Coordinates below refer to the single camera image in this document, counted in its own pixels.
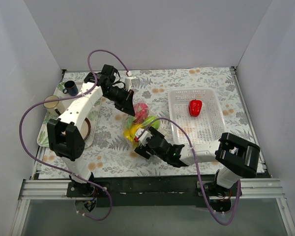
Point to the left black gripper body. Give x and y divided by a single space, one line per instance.
125 101

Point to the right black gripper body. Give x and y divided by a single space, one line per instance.
146 145

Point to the pink fake fruit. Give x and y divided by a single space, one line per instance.
141 112

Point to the clear zip top bag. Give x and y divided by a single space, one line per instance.
129 120

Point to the green fake apple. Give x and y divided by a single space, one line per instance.
154 123

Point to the yellow fake banana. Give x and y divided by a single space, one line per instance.
129 132

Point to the red fake bell pepper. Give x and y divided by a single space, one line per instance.
195 107

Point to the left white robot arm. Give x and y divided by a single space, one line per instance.
64 133

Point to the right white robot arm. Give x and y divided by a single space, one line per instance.
238 157

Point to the red rimmed cream plate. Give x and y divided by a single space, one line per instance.
86 128

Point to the dark blue mug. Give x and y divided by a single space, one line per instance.
70 88

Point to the white plastic basket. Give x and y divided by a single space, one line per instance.
208 126

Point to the cream mug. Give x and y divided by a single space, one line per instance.
53 106

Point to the leaf pattern white tray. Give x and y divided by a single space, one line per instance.
42 139

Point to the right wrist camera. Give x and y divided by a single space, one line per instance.
142 136

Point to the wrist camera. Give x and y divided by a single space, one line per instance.
130 82
142 136

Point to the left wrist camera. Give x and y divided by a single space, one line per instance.
130 82

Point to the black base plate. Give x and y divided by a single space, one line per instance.
153 191

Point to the aluminium frame rail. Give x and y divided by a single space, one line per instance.
50 189

